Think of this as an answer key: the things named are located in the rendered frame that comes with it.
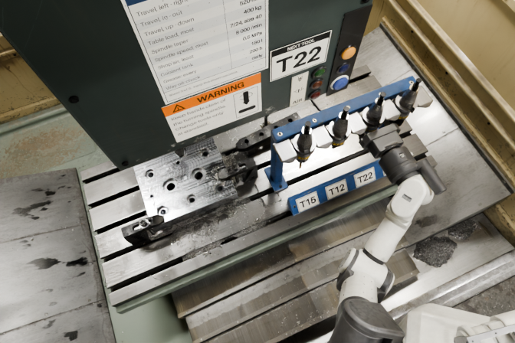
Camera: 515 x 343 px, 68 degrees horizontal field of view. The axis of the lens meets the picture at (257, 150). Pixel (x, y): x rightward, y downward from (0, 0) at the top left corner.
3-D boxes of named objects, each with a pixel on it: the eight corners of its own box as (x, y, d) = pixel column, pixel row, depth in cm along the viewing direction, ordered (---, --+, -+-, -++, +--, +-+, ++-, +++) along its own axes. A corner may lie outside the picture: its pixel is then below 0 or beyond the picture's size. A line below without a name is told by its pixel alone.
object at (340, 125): (343, 119, 108) (348, 106, 102) (350, 132, 106) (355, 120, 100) (329, 124, 108) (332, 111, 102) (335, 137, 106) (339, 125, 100)
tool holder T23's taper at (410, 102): (408, 93, 112) (416, 79, 106) (417, 105, 110) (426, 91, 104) (395, 98, 111) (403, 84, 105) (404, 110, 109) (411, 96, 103)
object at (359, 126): (369, 131, 108) (370, 129, 108) (353, 138, 108) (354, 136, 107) (357, 112, 111) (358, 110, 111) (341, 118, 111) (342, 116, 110)
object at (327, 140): (336, 145, 107) (336, 143, 106) (319, 151, 106) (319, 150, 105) (323, 125, 110) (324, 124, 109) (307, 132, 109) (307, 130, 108)
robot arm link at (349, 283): (372, 302, 107) (372, 347, 86) (332, 275, 110) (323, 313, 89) (395, 269, 105) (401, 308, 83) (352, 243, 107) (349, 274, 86)
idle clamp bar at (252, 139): (301, 130, 145) (302, 121, 139) (241, 159, 140) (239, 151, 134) (295, 120, 147) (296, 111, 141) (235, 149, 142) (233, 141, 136)
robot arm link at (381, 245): (412, 231, 106) (375, 286, 109) (379, 211, 108) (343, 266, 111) (418, 241, 96) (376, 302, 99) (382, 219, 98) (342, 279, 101)
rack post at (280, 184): (289, 187, 134) (293, 149, 108) (274, 193, 133) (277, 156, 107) (277, 164, 138) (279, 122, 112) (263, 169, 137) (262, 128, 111)
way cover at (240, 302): (421, 272, 147) (438, 264, 132) (202, 378, 132) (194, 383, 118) (380, 204, 159) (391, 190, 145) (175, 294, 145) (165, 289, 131)
